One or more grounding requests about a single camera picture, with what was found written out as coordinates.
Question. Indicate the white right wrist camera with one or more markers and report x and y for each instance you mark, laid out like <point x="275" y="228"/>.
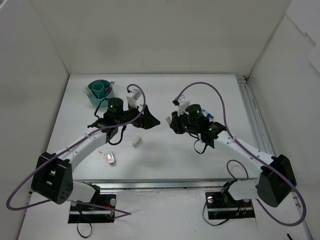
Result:
<point x="182" y="103"/>

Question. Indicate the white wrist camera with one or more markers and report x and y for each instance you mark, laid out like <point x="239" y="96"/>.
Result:
<point x="132" y="97"/>
<point x="182" y="103"/>

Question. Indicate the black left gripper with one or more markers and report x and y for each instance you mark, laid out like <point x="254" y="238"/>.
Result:
<point x="141" y="120"/>

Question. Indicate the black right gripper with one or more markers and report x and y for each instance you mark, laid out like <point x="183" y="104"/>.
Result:
<point x="176" y="125"/>

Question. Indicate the teal round divided container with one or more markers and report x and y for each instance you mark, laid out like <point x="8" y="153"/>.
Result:
<point x="98" y="87"/>

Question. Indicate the aluminium rail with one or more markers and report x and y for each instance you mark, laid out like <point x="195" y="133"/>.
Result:
<point x="148" y="184"/>
<point x="252" y="107"/>

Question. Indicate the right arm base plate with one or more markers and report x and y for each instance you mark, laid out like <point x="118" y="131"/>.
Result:
<point x="220" y="206"/>

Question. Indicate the aluminium front rail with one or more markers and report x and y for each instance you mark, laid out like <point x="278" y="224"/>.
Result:
<point x="148" y="184"/>

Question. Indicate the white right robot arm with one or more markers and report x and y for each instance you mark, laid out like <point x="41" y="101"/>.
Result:
<point x="243" y="152"/>

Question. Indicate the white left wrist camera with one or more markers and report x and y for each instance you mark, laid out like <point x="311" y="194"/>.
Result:
<point x="132" y="97"/>

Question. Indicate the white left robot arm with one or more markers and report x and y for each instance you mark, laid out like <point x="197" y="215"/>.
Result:
<point x="54" y="180"/>

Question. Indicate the aluminium right side rail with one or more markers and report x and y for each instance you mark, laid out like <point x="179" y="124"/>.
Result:
<point x="252" y="107"/>

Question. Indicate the long white eraser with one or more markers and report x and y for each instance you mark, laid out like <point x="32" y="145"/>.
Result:
<point x="169" y="120"/>

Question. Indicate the yellow pen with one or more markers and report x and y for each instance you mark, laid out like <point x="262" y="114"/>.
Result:
<point x="87" y="90"/>

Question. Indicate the eraser block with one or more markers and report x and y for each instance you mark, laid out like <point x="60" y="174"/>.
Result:
<point x="137" y="142"/>

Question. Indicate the dark blue gel pen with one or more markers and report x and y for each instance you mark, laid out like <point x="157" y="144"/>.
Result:
<point x="106" y="89"/>

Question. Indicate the red gel pen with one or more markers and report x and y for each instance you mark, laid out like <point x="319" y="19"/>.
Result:
<point x="109" y="89"/>

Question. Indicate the clear blue-capped spray bottle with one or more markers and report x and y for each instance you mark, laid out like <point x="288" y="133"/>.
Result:
<point x="207" y="114"/>

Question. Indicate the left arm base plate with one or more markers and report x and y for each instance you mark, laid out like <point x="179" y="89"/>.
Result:
<point x="80" y="214"/>

